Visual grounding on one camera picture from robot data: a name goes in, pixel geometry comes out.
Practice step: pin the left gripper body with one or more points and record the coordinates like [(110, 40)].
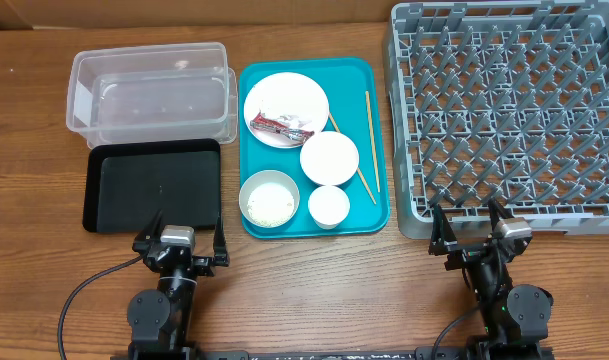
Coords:
[(202, 266)]

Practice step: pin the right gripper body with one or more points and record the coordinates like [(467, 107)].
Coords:
[(467, 258)]

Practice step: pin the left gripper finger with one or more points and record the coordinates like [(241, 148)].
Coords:
[(220, 256), (149, 235)]

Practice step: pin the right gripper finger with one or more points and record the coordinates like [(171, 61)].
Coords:
[(443, 239), (498, 217)]

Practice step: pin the white rice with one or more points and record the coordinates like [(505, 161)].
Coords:
[(270, 205)]

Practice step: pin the grey bowl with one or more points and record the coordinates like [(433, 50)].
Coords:
[(262, 177)]

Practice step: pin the small white cup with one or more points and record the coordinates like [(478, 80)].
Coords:
[(328, 206)]

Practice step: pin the white bowl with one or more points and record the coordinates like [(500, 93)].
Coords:
[(329, 158)]

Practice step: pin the red snack wrapper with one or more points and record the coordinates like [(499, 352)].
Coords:
[(259, 122)]

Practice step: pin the wooden chopstick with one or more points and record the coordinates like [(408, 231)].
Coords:
[(359, 171), (372, 139)]

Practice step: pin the white napkin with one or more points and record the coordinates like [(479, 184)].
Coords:
[(289, 115)]

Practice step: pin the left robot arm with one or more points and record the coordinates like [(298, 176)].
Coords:
[(159, 318)]

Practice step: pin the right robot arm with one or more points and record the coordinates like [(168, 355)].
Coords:
[(515, 317)]

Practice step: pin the black tray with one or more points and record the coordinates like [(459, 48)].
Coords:
[(127, 185)]

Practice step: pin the grey dish rack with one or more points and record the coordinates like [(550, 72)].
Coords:
[(500, 100)]

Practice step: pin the clear plastic bin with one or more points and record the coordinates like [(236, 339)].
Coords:
[(153, 93)]

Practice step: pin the large white plate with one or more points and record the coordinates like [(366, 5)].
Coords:
[(291, 87)]

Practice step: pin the teal serving tray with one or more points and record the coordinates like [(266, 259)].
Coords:
[(344, 81)]

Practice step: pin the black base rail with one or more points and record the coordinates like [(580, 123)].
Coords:
[(420, 353)]

